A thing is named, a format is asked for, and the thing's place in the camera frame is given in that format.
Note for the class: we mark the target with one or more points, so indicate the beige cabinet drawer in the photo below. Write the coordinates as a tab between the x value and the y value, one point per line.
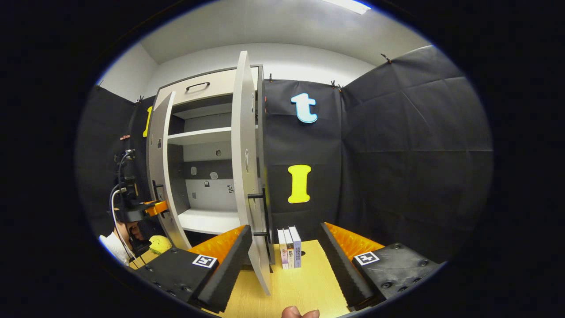
207	86

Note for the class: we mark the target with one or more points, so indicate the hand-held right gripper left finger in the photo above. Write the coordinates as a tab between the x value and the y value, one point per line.
229	269

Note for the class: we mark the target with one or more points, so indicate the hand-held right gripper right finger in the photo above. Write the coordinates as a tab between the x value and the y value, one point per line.
342	269

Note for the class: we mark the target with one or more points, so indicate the black backdrop cloth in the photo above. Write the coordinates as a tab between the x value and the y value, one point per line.
397	176

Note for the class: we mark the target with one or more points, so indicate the white book with colour spine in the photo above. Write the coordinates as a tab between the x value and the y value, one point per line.
289	256

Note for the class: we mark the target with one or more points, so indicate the cabinet door with cat sticker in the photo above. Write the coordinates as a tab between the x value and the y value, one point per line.
240	154

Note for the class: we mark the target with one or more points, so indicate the cabinet door with camera sticker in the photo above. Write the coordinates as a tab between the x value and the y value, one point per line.
155	168

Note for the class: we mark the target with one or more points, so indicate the beige double-door shoe cabinet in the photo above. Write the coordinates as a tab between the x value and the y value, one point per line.
212	135

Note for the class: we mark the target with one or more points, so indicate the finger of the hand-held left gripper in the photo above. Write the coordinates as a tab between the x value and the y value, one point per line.
156	207

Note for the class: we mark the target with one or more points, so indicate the long ceiling light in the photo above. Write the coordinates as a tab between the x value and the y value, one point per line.
348	5

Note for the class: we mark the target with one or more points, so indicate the yellow plush toy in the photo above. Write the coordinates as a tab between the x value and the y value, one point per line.
160	244

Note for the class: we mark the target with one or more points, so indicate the blue book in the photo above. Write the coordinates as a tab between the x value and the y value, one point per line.
296	247

